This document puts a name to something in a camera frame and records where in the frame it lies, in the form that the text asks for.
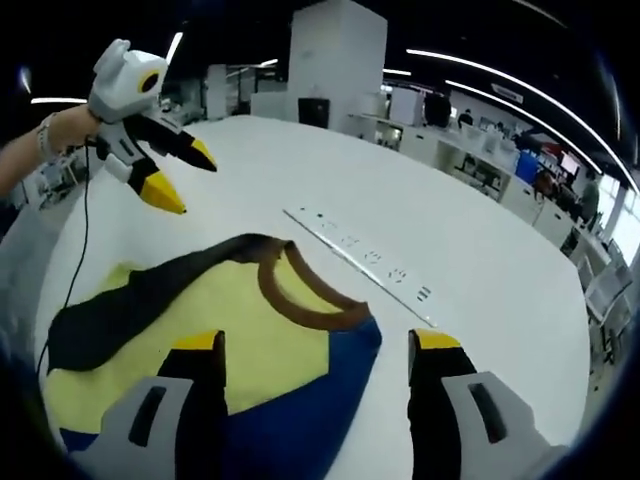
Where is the person's left hand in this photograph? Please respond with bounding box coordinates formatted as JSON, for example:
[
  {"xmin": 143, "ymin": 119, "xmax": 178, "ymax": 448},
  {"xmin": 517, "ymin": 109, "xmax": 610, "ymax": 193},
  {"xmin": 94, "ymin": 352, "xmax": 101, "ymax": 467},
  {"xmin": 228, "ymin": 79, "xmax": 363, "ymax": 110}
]
[{"xmin": 51, "ymin": 105, "xmax": 102, "ymax": 154}]

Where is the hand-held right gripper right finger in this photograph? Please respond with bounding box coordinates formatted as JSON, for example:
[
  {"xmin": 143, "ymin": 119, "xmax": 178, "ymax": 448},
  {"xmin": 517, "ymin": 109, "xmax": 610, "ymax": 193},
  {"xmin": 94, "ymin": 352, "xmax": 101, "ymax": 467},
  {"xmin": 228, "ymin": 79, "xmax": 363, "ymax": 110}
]
[{"xmin": 407, "ymin": 327, "xmax": 571, "ymax": 480}]

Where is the black bin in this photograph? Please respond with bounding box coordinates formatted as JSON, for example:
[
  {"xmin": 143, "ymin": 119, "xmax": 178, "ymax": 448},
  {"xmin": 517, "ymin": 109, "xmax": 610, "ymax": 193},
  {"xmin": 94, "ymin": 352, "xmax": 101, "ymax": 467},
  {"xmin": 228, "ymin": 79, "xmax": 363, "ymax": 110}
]
[{"xmin": 298, "ymin": 97, "xmax": 332, "ymax": 130}]

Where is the yellow blue grey garment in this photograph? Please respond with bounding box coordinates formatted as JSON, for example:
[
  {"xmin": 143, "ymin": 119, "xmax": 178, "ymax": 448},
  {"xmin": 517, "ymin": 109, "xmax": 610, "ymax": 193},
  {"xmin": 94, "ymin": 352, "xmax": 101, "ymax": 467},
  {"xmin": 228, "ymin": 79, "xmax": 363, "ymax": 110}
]
[{"xmin": 42, "ymin": 232, "xmax": 384, "ymax": 480}]

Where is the white bracelet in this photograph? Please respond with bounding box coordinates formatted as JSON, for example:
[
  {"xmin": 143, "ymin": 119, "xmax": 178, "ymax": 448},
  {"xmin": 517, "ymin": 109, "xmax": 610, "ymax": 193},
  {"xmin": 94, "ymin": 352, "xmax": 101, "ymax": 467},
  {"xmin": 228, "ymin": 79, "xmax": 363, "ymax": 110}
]
[{"xmin": 35, "ymin": 113, "xmax": 60, "ymax": 162}]

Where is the row of white cabinets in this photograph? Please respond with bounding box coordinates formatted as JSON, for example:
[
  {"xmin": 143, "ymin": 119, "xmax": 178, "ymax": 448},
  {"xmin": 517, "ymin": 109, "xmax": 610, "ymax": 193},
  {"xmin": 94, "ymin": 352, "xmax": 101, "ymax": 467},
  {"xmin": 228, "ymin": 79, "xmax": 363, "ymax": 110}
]
[{"xmin": 349, "ymin": 112, "xmax": 576, "ymax": 246}]

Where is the long ceiling light strip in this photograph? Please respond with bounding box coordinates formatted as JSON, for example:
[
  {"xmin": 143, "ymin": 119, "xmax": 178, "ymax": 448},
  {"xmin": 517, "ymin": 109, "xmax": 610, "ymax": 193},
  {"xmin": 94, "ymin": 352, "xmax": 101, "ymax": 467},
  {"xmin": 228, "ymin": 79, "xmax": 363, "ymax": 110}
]
[
  {"xmin": 405, "ymin": 47, "xmax": 619, "ymax": 161},
  {"xmin": 444, "ymin": 79, "xmax": 604, "ymax": 174}
]

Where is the blue storage bin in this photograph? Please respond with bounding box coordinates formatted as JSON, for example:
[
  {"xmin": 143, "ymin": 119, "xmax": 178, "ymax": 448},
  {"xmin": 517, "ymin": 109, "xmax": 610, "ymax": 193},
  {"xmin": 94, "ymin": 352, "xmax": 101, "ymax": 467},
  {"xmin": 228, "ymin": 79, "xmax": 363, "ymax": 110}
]
[{"xmin": 516, "ymin": 148, "xmax": 542, "ymax": 182}]

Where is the white office chair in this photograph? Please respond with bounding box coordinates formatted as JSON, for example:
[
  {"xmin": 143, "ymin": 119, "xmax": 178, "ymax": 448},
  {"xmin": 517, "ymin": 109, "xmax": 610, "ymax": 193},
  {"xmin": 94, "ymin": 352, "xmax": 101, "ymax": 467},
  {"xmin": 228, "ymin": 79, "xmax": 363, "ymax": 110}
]
[{"xmin": 582, "ymin": 249, "xmax": 632, "ymax": 371}]

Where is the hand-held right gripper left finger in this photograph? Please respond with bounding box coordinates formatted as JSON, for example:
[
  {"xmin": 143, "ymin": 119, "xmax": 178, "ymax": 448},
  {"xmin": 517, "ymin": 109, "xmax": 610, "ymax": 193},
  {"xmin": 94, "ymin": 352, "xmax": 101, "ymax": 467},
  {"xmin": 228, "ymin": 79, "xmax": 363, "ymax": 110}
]
[{"xmin": 97, "ymin": 329, "xmax": 230, "ymax": 480}]

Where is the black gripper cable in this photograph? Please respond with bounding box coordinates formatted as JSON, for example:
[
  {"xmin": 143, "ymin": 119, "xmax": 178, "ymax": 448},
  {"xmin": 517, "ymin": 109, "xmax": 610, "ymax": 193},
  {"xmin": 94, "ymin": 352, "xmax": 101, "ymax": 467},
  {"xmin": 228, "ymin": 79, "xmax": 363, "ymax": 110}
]
[{"xmin": 38, "ymin": 135, "xmax": 94, "ymax": 374}]

